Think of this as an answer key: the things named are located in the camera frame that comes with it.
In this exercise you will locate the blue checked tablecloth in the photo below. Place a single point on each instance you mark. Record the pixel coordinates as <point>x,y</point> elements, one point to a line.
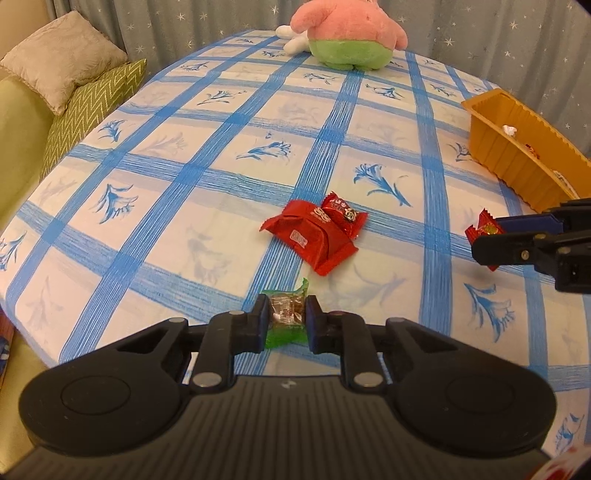
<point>184,138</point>

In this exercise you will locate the red snack packet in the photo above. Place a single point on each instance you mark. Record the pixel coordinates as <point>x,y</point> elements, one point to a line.
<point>300,235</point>

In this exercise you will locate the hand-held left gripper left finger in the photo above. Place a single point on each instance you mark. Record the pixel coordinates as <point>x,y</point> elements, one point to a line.
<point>264,323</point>

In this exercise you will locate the golden plastic tray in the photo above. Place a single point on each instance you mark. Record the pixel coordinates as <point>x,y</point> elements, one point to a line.
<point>512,161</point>

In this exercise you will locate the white wrapped candy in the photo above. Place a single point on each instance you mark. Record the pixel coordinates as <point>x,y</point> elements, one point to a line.
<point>509,130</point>

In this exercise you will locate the green covered sofa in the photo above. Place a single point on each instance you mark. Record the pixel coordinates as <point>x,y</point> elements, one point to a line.
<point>21,138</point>

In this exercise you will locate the green zigzag cushion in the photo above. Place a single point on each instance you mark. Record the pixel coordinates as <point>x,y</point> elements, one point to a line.
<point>92,106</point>

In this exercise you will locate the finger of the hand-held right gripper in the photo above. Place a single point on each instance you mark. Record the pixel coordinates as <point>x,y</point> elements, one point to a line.
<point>521,222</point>
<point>508,247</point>

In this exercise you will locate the pink starfish plush toy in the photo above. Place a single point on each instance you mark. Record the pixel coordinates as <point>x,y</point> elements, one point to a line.
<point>346,27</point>

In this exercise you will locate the green candy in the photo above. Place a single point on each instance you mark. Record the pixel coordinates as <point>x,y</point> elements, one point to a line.
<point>284,311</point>

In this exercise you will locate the shiny red candy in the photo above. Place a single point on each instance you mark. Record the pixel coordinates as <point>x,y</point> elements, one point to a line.
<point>480,228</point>

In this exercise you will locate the beige cushion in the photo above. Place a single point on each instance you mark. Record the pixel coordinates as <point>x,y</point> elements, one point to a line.
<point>60,55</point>

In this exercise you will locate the small red cartoon candy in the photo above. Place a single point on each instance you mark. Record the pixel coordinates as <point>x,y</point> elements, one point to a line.
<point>344,214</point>

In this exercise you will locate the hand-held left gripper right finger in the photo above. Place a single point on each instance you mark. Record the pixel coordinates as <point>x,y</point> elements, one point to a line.
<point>311,325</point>

